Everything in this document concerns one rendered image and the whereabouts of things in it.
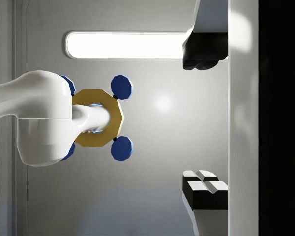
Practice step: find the drone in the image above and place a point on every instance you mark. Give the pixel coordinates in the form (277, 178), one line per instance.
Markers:
(113, 100)

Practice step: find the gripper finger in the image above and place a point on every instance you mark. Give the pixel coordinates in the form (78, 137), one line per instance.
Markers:
(206, 49)
(206, 199)

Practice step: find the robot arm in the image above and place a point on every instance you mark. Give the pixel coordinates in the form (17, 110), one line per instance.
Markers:
(39, 110)

